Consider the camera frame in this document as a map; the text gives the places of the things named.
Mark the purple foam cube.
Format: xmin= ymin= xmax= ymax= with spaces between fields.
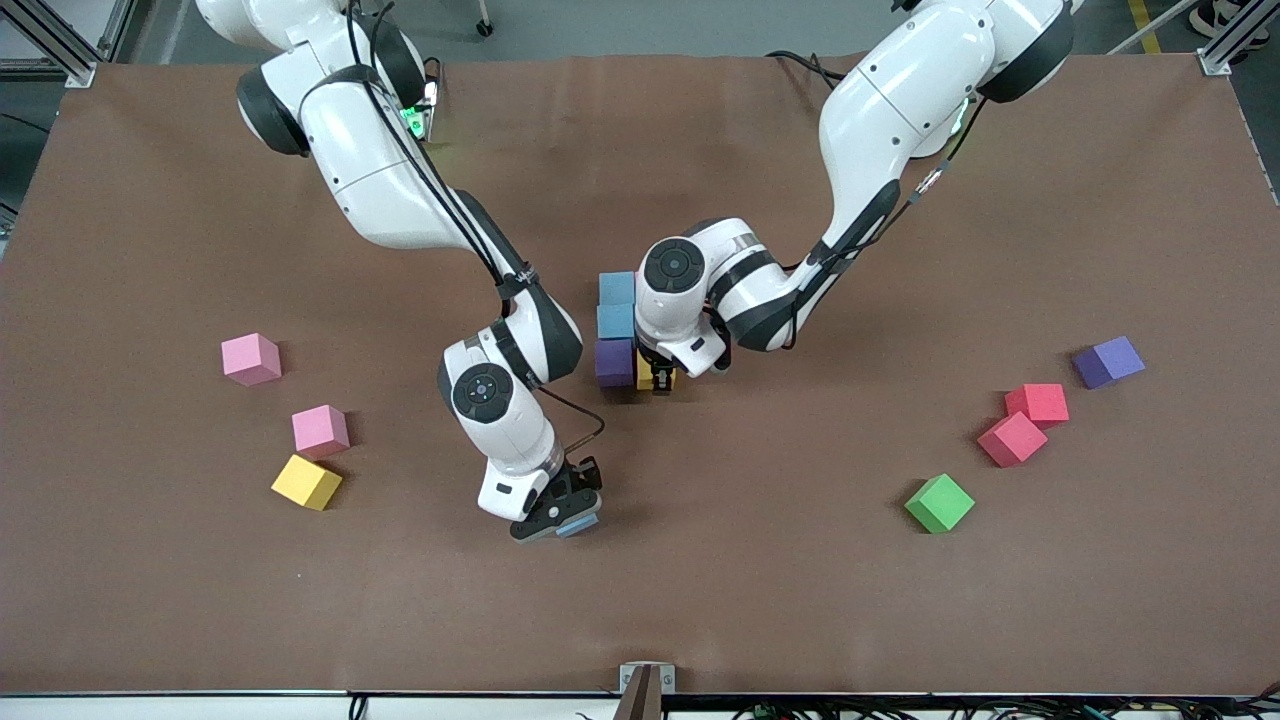
xmin=1072 ymin=335 xmax=1147 ymax=391
xmin=595 ymin=338 xmax=638 ymax=389

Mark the green foam cube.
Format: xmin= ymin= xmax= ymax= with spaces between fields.
xmin=903 ymin=473 xmax=977 ymax=536

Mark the brown table cover sheet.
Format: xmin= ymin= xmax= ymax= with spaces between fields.
xmin=0 ymin=52 xmax=1280 ymax=696

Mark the pink foam cube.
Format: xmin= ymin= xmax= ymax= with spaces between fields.
xmin=291 ymin=404 xmax=352 ymax=462
xmin=221 ymin=333 xmax=283 ymax=388

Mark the red foam cube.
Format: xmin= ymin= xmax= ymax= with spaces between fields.
xmin=1004 ymin=383 xmax=1071 ymax=429
xmin=976 ymin=411 xmax=1050 ymax=469

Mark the black white sneaker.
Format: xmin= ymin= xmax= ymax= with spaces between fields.
xmin=1186 ymin=0 xmax=1263 ymax=33

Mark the white table edge rail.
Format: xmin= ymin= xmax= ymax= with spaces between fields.
xmin=0 ymin=690 xmax=1280 ymax=720

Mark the aluminium frame profile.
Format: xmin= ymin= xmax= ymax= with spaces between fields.
xmin=0 ymin=0 xmax=136 ymax=89
xmin=1197 ymin=0 xmax=1280 ymax=77

